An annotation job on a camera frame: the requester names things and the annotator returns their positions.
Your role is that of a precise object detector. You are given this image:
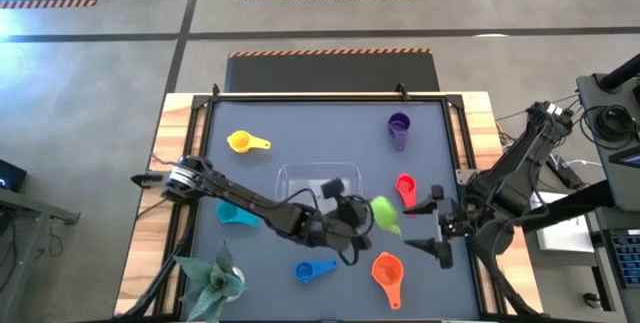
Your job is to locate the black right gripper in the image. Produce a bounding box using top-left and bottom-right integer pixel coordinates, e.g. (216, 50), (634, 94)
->
(403, 185), (471, 270)

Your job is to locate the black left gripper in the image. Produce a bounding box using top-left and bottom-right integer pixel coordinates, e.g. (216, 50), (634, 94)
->
(320, 177), (375, 264)

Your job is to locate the green measuring cup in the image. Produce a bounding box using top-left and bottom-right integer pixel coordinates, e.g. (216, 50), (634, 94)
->
(369, 195), (403, 237)

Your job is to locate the red measuring cup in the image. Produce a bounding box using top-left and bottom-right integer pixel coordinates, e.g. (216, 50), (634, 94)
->
(395, 172), (418, 213)

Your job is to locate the orange measuring cup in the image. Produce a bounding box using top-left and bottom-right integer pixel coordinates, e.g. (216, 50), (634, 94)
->
(370, 251), (405, 311)

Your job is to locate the clear plastic basket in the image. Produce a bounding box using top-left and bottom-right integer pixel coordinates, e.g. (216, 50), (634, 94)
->
(275, 161), (363, 216)

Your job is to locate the blue measuring cup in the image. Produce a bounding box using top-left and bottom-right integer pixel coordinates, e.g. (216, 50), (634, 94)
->
(293, 258), (338, 284)

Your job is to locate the purple measuring cup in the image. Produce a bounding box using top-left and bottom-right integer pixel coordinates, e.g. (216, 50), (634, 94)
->
(387, 112), (412, 153)

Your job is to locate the teal measuring cup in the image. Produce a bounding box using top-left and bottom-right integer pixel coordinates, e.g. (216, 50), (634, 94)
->
(215, 200), (261, 228)

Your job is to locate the yellow measuring cup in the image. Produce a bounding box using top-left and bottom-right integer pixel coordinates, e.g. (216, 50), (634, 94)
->
(226, 130), (272, 155)

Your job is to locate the grey table mat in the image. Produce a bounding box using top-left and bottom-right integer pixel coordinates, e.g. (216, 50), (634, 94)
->
(182, 100), (482, 322)

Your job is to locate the white flat box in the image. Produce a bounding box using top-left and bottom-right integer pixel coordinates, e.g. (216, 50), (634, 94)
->
(534, 190), (597, 254)

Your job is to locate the black support beam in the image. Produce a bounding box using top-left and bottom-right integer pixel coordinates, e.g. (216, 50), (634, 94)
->
(522, 180), (614, 234)

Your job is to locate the black power strip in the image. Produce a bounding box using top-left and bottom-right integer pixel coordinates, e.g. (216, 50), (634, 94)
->
(547, 155), (584, 189)

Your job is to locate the green artificial succulent plant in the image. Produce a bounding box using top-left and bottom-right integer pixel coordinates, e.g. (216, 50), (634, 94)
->
(173, 242), (248, 323)

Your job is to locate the grey equipment cart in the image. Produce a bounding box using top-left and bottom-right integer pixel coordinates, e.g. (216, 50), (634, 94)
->
(575, 72), (640, 214)

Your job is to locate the dark keyboard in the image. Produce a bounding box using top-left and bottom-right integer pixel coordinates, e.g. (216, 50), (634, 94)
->
(605, 229), (640, 289)

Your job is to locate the black round pole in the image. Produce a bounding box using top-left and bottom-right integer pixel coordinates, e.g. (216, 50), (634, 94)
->
(598, 54), (640, 92)

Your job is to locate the grey side desk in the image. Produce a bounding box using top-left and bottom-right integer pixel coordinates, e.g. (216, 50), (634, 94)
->
(0, 187), (82, 228)

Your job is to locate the black monitor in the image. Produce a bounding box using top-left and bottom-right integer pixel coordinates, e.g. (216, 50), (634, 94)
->
(0, 159), (28, 193)

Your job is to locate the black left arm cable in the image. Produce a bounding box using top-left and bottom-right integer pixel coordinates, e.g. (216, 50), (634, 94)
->
(272, 187), (375, 267)

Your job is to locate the black metal table frame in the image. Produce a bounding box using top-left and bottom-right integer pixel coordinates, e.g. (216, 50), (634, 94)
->
(117, 82), (544, 323)

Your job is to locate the coiled black cable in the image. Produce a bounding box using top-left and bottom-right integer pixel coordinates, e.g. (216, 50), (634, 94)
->
(581, 104), (639, 145)

